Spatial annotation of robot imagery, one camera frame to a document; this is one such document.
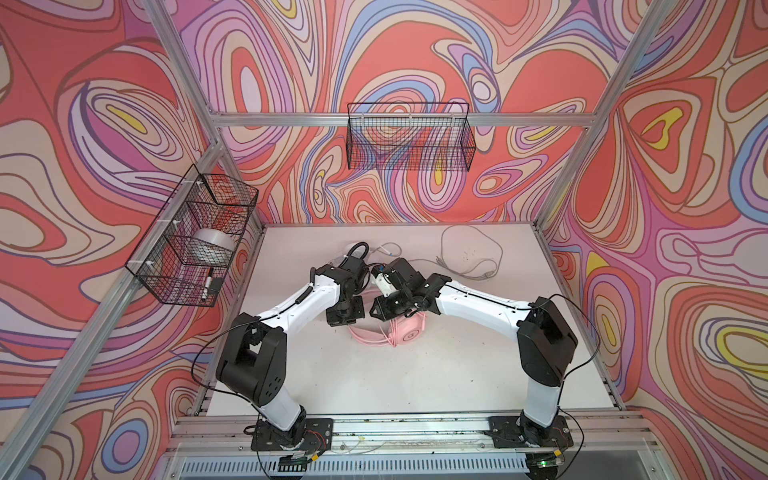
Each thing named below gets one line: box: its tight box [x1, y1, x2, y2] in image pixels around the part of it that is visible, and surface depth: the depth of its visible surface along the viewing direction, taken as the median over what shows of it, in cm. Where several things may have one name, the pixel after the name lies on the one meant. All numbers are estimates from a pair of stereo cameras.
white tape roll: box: [187, 228, 237, 266], surface depth 73 cm
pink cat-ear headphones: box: [348, 310, 427, 347], surface depth 81 cm
